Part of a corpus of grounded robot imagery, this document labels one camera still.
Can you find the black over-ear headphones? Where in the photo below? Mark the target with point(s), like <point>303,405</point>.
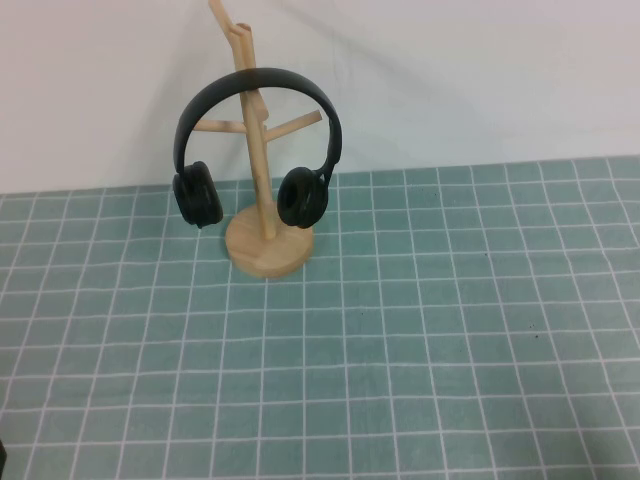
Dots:
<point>290,80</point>

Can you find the wooden branch headphone stand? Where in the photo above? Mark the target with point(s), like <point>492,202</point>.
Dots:
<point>270,250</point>

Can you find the green white grid tablecloth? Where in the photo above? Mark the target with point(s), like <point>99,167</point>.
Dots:
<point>350,350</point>

